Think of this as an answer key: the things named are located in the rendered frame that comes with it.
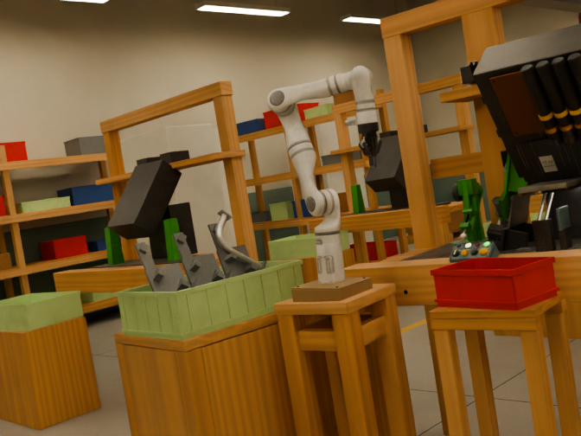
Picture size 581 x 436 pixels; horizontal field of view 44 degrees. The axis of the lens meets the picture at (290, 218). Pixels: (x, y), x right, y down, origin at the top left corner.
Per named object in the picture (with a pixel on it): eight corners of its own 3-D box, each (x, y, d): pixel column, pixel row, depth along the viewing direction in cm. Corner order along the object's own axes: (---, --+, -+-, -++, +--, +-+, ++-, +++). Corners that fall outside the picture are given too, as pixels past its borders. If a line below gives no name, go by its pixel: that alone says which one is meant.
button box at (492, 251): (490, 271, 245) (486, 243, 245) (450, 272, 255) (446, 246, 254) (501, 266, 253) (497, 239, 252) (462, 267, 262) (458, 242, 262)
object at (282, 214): (385, 284, 807) (354, 83, 798) (241, 286, 984) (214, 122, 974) (412, 274, 845) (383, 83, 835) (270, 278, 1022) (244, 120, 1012)
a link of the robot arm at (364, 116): (357, 125, 269) (354, 109, 269) (382, 121, 262) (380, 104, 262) (343, 126, 262) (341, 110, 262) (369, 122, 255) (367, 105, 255)
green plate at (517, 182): (523, 207, 258) (530, 149, 254) (501, 204, 263) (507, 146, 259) (534, 203, 267) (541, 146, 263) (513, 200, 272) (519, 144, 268)
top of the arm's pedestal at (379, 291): (347, 314, 237) (346, 302, 237) (274, 315, 257) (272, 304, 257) (397, 293, 262) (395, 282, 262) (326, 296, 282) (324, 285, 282)
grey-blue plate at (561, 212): (565, 249, 242) (559, 208, 241) (559, 250, 243) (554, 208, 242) (575, 245, 249) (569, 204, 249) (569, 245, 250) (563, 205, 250)
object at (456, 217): (450, 240, 1133) (446, 213, 1131) (407, 244, 1188) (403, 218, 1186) (486, 229, 1222) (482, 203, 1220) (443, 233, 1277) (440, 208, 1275)
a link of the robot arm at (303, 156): (284, 156, 265) (304, 153, 270) (308, 221, 256) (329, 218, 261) (294, 143, 258) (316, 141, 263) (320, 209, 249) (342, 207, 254)
